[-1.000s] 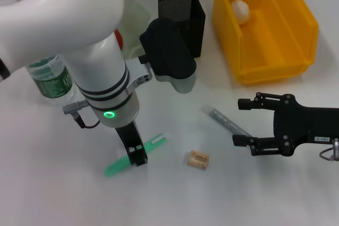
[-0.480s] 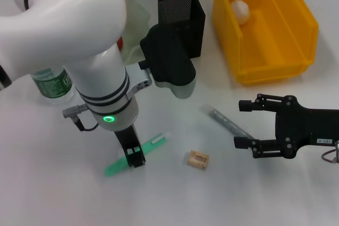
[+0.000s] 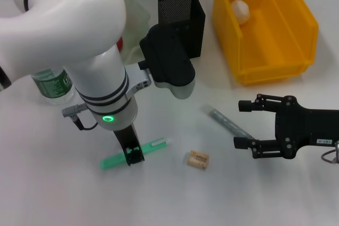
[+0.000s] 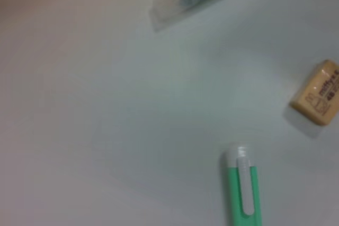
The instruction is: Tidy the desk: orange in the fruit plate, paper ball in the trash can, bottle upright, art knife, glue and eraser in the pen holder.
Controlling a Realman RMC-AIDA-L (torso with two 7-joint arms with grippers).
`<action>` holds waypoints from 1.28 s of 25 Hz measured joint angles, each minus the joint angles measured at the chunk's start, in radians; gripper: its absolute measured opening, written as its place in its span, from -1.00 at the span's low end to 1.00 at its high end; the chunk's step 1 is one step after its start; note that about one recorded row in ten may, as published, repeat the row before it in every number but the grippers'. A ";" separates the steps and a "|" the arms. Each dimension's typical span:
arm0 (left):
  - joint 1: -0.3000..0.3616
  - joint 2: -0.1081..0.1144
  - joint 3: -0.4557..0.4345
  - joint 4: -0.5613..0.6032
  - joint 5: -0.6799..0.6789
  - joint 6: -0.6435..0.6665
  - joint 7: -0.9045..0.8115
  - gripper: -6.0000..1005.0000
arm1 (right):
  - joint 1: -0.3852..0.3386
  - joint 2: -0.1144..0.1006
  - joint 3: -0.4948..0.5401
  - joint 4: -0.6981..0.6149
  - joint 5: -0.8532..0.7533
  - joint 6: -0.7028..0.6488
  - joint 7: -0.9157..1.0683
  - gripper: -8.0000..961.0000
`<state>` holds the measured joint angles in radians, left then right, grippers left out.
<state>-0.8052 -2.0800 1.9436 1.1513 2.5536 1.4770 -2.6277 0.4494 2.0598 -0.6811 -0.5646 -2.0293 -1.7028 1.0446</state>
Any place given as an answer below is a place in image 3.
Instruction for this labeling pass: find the black mesh pen holder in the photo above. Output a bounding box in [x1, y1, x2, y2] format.
[157, 0, 207, 60]

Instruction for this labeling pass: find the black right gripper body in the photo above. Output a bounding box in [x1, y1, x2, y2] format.
[274, 95, 339, 160]

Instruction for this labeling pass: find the clear water bottle green label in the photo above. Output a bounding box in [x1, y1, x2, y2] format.
[31, 66, 78, 106]

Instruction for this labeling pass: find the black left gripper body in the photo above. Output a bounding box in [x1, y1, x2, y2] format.
[113, 124, 140, 150]

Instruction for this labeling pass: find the right gripper cable with plug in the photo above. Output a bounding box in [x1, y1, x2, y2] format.
[320, 141, 339, 164]

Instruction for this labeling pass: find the small tan cork block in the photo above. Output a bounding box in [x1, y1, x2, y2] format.
[186, 149, 210, 171]

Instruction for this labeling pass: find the white paper ball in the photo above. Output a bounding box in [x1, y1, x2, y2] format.
[230, 0, 251, 26]

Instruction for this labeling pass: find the yellow plastic bin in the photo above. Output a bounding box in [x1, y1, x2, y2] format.
[211, 0, 320, 86]

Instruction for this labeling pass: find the grey glitter pen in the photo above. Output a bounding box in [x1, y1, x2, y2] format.
[203, 105, 255, 141]

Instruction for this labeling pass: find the pale green glass fruit plate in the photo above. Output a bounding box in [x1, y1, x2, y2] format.
[116, 0, 152, 66]

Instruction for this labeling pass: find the green pen white clip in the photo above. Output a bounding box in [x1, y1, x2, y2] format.
[100, 137, 171, 171]

